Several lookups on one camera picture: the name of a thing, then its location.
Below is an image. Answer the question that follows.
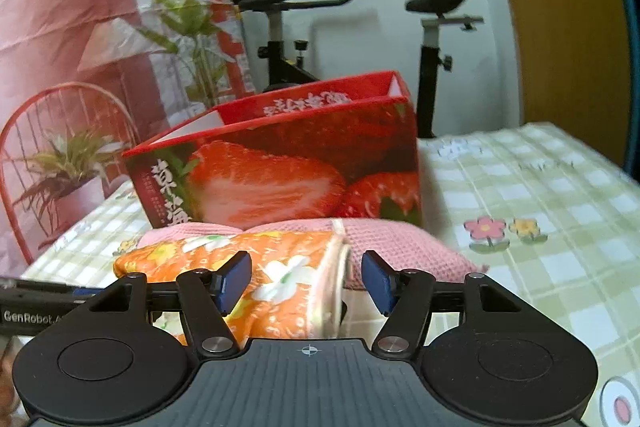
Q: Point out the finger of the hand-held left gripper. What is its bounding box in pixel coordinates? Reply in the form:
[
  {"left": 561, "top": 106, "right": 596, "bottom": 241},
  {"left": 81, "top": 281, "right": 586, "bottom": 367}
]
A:
[{"left": 0, "top": 277, "right": 105, "bottom": 299}]

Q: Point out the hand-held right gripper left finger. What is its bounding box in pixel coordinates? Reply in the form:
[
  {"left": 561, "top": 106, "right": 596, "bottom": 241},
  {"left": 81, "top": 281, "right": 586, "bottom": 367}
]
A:
[{"left": 85, "top": 251, "right": 252, "bottom": 359}]

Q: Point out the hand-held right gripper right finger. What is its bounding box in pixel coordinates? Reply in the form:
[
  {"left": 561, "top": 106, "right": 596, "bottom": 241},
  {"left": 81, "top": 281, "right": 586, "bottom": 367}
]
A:
[{"left": 361, "top": 250, "right": 528, "bottom": 359}]

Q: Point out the orange floral cloth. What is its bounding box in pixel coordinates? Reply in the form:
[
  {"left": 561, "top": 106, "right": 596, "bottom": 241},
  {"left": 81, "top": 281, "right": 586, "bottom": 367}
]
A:
[{"left": 114, "top": 219, "right": 352, "bottom": 344}]

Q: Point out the red strawberry print cardboard box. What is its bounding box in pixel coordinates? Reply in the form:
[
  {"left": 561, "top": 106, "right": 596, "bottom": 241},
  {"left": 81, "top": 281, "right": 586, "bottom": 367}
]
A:
[{"left": 122, "top": 71, "right": 423, "bottom": 230}]

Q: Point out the pink waffle towel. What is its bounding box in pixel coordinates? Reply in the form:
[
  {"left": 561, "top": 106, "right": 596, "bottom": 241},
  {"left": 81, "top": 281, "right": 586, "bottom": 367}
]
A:
[{"left": 137, "top": 217, "right": 492, "bottom": 294}]

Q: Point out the green checked floral sheet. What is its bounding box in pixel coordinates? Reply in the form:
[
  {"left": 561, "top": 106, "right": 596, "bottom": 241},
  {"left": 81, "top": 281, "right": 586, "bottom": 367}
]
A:
[{"left": 20, "top": 122, "right": 640, "bottom": 427}]

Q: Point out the black exercise bike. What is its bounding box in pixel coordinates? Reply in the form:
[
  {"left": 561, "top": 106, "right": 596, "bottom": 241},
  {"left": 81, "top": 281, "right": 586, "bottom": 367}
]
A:
[{"left": 227, "top": 0, "right": 486, "bottom": 140}]

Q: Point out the printed plant scene curtain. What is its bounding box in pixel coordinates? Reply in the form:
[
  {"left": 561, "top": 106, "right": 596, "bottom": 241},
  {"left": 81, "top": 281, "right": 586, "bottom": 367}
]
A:
[{"left": 0, "top": 0, "right": 257, "bottom": 280}]

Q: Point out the wooden door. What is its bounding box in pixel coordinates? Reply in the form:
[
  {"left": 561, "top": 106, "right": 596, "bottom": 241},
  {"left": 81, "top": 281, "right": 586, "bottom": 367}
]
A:
[{"left": 482, "top": 0, "right": 632, "bottom": 168}]

